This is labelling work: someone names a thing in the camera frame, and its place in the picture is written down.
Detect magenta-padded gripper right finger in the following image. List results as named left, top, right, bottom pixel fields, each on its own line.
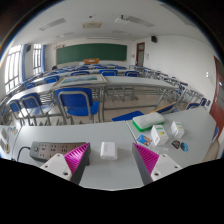
left=131, top=142, right=183, bottom=185

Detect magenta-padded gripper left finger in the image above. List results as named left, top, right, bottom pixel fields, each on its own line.
left=39, top=142, right=92, bottom=185

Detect white charger block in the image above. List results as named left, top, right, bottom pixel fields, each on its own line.
left=99, top=141, right=119, bottom=161

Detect colourful printed card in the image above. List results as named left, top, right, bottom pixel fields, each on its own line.
left=135, top=133, right=154, bottom=149

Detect white box with green print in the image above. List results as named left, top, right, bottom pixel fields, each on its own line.
left=149, top=124, right=170, bottom=147

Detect small dark packet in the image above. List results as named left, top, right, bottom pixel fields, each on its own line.
left=170, top=139, right=181, bottom=150

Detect green and white wipes pack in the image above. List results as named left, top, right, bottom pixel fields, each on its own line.
left=132, top=111, right=166, bottom=132

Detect small white box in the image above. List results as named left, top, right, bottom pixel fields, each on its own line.
left=170, top=120, right=186, bottom=139

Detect blue chair seat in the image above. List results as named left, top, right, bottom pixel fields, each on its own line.
left=112, top=110, right=145, bottom=122

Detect blue wood-edged chair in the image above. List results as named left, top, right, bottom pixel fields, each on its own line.
left=151, top=102, right=178, bottom=115

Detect blue metal-framed chair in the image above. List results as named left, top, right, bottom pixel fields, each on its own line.
left=7, top=99, right=26, bottom=126
left=19, top=93, right=54, bottom=126
left=54, top=87, right=100, bottom=124

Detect colourful stickers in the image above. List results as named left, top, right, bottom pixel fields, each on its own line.
left=7, top=126, right=19, bottom=135

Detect grey card stand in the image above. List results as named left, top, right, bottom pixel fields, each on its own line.
left=0, top=138, right=8, bottom=151
left=0, top=128, right=9, bottom=141

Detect grey classroom desks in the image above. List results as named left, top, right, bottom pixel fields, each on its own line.
left=0, top=63, right=211, bottom=124

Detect red-brown door with windows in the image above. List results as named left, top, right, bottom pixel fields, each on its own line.
left=209, top=56, right=224, bottom=134

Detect blue classroom chairs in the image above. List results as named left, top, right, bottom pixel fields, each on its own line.
left=0, top=63, right=213, bottom=124

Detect orange lectern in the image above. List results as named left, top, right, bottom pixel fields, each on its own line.
left=83, top=58, right=101, bottom=65

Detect brown classroom door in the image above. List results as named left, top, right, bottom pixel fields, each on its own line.
left=135, top=41, right=146, bottom=68

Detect blue curtain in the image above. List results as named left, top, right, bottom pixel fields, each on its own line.
left=41, top=44, right=47, bottom=74
left=20, top=44, right=28, bottom=83

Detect narrow window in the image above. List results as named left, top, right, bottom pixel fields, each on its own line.
left=32, top=43, right=43, bottom=76

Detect green chalkboard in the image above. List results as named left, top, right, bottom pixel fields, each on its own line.
left=55, top=43, right=128, bottom=65

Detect large window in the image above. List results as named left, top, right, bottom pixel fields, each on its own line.
left=3, top=44, right=23, bottom=94

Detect ceiling air conditioner vent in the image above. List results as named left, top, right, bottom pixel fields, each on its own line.
left=82, top=21, right=104, bottom=29

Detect ceiling light panels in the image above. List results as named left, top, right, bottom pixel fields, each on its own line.
left=38, top=3, right=198, bottom=39

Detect white ceiling projector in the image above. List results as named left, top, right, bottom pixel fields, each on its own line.
left=114, top=14, right=131, bottom=25

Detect black power strip cable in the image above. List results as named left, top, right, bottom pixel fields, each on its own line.
left=16, top=145, right=33, bottom=163

